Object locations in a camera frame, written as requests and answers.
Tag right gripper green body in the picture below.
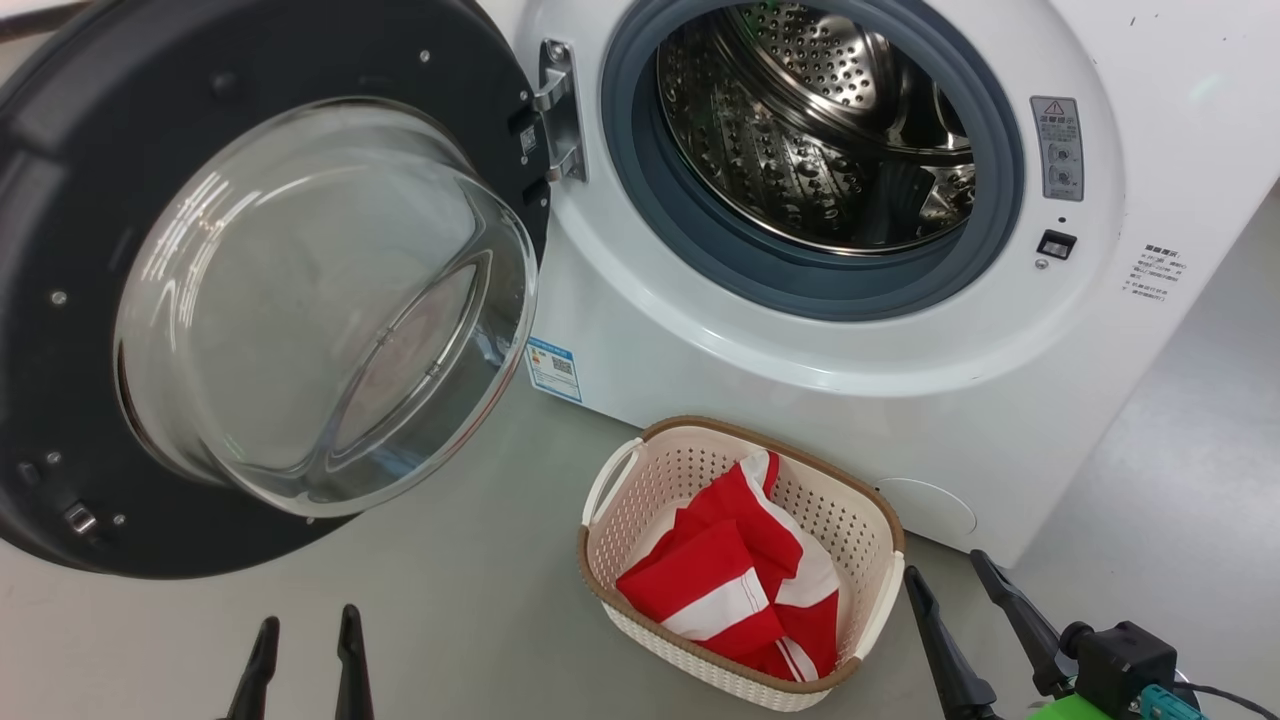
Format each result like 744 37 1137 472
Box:
1028 697 1136 720

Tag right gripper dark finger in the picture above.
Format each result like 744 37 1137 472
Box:
903 566 1001 720
970 550 1076 698

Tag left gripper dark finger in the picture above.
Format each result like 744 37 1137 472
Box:
335 604 374 720
225 617 281 720

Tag red and white garment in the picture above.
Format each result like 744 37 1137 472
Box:
616 450 843 683

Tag black round glass washer door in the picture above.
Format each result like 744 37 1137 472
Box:
0 0 551 580

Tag cream basket with brown rim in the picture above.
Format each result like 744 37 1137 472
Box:
577 416 907 712

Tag white front-load washing machine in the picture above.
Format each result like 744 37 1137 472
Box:
480 0 1280 569

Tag perforated steel washer drum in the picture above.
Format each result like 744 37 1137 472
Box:
657 0 977 256

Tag silver metal door hinge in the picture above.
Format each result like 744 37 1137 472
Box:
533 39 588 184

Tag round white filter cover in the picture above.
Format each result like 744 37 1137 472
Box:
875 477 978 536

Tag blue energy label sticker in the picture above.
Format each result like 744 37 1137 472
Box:
525 336 583 404

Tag small black text label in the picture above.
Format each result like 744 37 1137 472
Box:
1122 243 1188 306

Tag grey warning sticker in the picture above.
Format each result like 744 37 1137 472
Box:
1030 96 1085 202

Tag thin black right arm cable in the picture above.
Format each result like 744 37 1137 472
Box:
1185 683 1280 720

